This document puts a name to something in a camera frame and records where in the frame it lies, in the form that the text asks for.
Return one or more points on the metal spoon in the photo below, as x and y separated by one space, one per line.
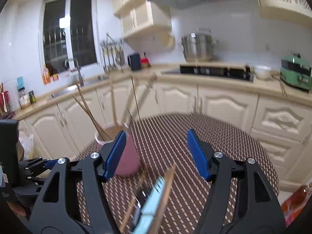
140 199

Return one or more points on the wall utensil rack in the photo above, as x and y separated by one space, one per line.
112 44

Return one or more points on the red kitchen tool set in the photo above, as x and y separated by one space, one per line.
6 101

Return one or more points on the steel steamer pot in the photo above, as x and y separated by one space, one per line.
198 47

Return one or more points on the pale chopstick pair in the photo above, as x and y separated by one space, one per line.
283 89

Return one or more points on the clear jar with label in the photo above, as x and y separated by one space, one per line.
24 100

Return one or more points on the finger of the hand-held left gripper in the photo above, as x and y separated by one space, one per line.
31 185
36 163

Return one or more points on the orange bottle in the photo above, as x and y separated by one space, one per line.
46 75

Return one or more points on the person's left hand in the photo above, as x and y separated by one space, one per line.
15 209

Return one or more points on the green electric cooker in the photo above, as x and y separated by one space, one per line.
296 73

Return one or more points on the small lattice door cabinet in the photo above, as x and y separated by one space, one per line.
146 19

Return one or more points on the white plastic bag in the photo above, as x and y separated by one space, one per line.
25 143

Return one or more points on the small red jar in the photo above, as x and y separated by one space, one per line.
55 77

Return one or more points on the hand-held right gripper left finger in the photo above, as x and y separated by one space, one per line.
114 156

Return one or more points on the bunch of wooden chopsticks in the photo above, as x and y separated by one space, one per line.
113 107

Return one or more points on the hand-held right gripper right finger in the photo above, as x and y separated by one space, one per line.
198 156

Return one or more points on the light blue chopstick tray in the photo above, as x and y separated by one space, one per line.
148 207

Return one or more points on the grey kitchen faucet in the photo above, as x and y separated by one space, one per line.
79 75

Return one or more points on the pink cup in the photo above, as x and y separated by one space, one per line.
129 158

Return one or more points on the brown polka dot tablecloth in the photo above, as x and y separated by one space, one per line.
170 131

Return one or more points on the stainless steel sink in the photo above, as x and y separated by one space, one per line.
63 91

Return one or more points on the black gas cooktop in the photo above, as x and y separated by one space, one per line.
209 73

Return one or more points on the metal tongs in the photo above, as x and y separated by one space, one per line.
110 39

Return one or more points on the hanging steel kitchen utensil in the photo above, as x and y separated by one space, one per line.
119 57
114 58
109 58
105 58

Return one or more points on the white bowl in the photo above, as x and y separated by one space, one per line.
262 72

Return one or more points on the light wooden board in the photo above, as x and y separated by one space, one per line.
219 64

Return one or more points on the dark sliding window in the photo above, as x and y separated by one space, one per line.
56 29

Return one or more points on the round cream steamer tray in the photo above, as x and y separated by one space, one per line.
168 40

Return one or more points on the orange plastic package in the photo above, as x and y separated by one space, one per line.
296 199

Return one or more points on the black electric kettle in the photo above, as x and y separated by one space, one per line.
134 62

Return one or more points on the red container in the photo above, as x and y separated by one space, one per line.
145 62

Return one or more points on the small dark green jar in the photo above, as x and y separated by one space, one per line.
32 97

